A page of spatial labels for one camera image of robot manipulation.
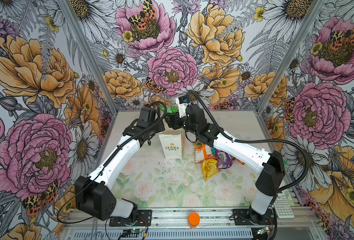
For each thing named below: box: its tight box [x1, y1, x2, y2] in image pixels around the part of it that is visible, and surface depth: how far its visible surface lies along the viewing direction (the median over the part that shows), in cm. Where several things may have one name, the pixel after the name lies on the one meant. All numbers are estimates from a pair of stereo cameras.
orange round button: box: [188, 212, 201, 226], surface depth 69 cm
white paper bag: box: [158, 130, 186, 159], surface depth 85 cm
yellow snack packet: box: [202, 158, 220, 182], surface depth 87 cm
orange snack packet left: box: [192, 142, 217, 165], surface depth 94 cm
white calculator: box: [273, 192, 295, 219], surface depth 78 cm
